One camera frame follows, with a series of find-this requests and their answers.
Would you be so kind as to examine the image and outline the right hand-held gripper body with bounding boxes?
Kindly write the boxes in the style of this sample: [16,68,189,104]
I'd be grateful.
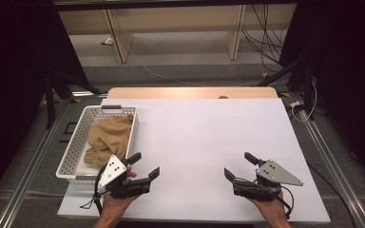
[232,160,304,202]

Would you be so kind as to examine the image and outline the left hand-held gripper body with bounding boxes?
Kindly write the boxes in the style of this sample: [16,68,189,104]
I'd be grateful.
[97,154,152,200]

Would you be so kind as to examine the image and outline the tan pants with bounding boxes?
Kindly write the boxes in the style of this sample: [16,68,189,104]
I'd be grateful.
[83,114,135,168]

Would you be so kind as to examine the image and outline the white perforated plastic basket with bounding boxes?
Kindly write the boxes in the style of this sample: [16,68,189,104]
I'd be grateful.
[55,104,140,184]

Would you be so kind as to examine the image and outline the person's right hand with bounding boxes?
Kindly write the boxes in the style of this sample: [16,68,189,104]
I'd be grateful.
[247,189,289,222]

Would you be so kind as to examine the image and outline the person's left hand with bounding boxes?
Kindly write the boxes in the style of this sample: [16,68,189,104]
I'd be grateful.
[101,167,140,220]

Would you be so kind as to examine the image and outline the light wooden table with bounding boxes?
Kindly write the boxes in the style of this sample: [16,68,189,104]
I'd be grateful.
[106,86,279,100]

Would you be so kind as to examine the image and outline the black metal stand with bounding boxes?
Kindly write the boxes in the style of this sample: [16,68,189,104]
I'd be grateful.
[258,56,317,122]
[42,67,108,130]

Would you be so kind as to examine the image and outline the black curtain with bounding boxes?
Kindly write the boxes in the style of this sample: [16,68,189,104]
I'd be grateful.
[0,0,91,217]
[279,0,365,191]

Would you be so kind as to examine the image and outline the beige wooden desk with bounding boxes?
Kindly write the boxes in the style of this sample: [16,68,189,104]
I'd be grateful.
[52,2,298,65]

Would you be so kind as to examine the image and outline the right hand-held gripper black cable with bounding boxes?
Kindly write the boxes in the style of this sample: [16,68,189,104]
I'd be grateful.
[279,184,296,220]

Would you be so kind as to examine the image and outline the hand-held gripper black cable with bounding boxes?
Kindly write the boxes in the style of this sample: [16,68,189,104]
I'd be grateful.
[79,165,108,217]
[279,184,296,220]

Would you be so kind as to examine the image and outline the left hand-held gripper black cable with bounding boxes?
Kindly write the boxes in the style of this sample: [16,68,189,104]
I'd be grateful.
[79,165,108,217]

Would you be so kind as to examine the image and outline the black floor cable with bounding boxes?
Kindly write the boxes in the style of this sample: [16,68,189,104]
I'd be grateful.
[306,161,357,228]

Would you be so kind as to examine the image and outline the metal floor rail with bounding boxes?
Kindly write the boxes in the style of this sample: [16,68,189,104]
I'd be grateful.
[293,93,365,228]
[0,100,69,228]

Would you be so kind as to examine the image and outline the looped white cable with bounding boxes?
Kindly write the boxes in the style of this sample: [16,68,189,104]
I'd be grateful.
[289,77,318,124]

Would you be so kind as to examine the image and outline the thin white floor cable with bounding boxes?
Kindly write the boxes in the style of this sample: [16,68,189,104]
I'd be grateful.
[120,34,210,88]

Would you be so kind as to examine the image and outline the bundle of black cables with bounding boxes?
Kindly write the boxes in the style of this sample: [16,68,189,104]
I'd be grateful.
[240,3,294,73]

